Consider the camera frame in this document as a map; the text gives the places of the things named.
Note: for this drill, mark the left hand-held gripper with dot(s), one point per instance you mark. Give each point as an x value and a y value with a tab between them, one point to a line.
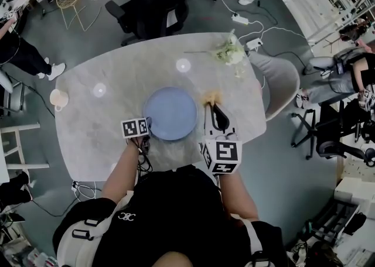
134	127

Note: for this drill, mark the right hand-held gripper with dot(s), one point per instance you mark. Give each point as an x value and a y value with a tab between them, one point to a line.
224	153

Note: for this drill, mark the yellow sponge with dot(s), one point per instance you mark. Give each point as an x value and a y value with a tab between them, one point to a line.
211	97

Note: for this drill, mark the blue big plate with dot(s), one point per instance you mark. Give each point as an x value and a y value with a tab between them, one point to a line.
171	110

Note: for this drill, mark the person's right forearm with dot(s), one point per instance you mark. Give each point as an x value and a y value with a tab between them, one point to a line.
237	198

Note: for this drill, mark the person's left forearm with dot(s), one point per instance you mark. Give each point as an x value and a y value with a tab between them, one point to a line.
121	172

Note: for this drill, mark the white flower bouquet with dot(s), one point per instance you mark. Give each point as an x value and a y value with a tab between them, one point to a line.
230	53

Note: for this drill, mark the grey fabric chair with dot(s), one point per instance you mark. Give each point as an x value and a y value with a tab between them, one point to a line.
278	78

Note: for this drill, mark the white power strip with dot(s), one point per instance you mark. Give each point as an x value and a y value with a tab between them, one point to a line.
240	19
75	186
253	43

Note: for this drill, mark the person's black shirt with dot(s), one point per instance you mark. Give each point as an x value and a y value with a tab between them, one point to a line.
175	210

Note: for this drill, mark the cream mug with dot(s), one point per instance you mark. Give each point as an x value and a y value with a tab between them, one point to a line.
58	98

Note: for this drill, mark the black office chair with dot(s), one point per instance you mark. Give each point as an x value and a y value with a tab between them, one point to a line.
334	125
155	5

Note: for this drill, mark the white side table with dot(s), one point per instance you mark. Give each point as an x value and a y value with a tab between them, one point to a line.
17	128

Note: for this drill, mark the white metal rack row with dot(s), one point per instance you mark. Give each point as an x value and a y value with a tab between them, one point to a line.
304	2

